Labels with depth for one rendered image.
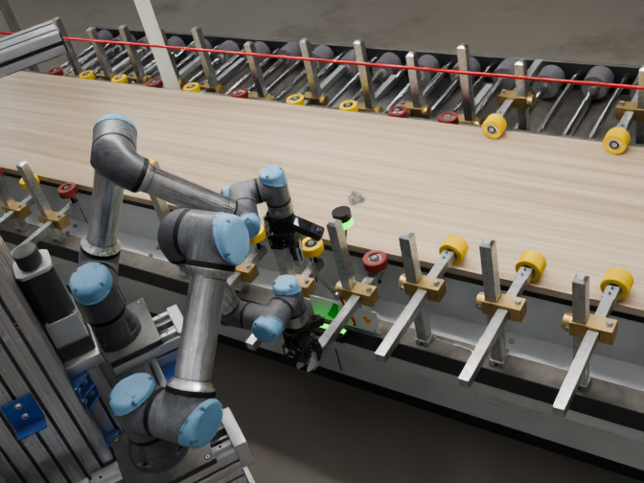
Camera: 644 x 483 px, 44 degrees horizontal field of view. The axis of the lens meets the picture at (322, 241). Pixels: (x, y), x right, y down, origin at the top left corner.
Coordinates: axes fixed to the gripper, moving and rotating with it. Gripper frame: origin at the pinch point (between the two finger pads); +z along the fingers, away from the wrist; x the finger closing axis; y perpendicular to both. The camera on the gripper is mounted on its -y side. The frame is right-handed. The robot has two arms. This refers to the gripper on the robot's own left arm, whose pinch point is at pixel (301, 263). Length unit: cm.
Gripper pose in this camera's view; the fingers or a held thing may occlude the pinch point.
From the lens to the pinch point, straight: 252.3
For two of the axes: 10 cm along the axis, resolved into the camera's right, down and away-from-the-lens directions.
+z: 1.8, 7.7, 6.2
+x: -1.9, 6.4, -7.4
